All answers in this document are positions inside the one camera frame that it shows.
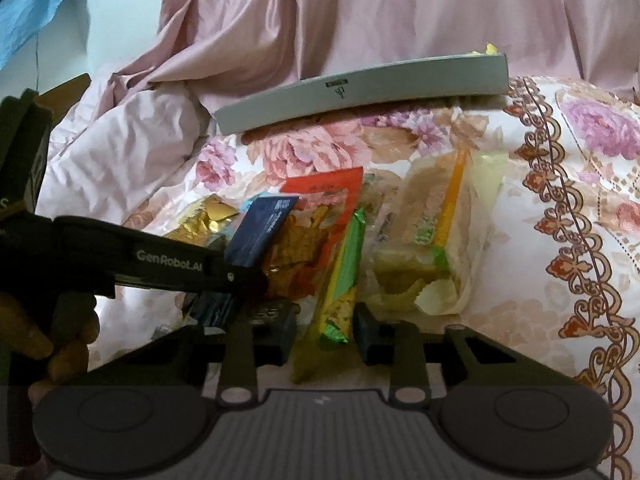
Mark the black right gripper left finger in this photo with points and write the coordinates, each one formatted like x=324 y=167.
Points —
x=264 y=338

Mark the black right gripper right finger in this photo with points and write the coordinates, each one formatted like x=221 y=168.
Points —
x=397 y=346

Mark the green yellow snack bar packet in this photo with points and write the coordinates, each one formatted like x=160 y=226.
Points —
x=330 y=329

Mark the red chips snack packet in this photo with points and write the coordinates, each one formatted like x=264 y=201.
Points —
x=305 y=245

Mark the dark blue snack packet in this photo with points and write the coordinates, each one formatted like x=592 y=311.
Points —
x=257 y=228

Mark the light pink duvet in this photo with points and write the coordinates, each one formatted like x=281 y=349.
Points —
x=106 y=159

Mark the gold foil snack packet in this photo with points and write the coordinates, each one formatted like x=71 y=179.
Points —
x=202 y=220

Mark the clear bag of pastries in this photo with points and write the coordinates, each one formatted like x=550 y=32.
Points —
x=428 y=242

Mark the grey shallow box tray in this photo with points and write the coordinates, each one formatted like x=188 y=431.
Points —
x=427 y=78

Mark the pink satin sheet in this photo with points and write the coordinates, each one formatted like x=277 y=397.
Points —
x=226 y=49

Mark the yellow blue paper in tray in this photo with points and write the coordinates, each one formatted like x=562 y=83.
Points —
x=490 y=49

